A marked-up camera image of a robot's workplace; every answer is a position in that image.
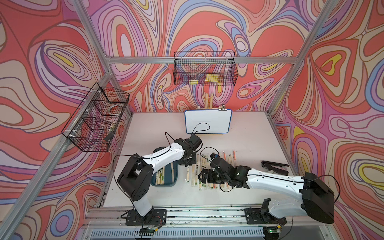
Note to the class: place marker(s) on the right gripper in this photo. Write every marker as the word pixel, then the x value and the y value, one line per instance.
pixel 209 172

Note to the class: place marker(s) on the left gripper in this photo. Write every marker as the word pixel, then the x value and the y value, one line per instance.
pixel 194 160

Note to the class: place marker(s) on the green band pack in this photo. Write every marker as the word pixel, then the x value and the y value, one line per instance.
pixel 188 175
pixel 193 175

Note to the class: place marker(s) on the teal storage box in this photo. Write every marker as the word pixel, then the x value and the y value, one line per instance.
pixel 167 176

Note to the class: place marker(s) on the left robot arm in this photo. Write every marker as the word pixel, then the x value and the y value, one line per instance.
pixel 135 177

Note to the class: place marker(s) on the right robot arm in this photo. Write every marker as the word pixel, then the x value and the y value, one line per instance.
pixel 305 195

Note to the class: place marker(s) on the black stapler tool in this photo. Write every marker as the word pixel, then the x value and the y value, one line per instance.
pixel 277 168

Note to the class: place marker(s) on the metal binder clip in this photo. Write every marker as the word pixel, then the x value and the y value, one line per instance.
pixel 222 108

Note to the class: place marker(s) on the wooden easel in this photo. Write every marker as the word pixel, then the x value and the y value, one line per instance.
pixel 208 103

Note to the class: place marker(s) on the yellow note small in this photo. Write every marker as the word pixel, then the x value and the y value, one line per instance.
pixel 194 82

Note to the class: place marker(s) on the yellow note large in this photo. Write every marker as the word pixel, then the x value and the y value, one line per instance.
pixel 212 78

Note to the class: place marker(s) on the white board blue frame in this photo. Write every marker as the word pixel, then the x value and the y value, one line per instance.
pixel 208 121

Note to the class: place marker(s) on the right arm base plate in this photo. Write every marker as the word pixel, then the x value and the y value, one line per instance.
pixel 256 217

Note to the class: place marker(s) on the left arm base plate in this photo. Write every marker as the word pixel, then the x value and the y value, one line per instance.
pixel 155 217

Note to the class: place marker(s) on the black wire basket back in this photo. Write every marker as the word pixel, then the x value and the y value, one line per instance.
pixel 194 65

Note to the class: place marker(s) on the black wire basket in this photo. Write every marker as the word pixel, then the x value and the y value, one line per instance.
pixel 100 112
pixel 194 65

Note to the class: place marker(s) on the black wire basket left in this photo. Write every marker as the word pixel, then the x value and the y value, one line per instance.
pixel 100 112

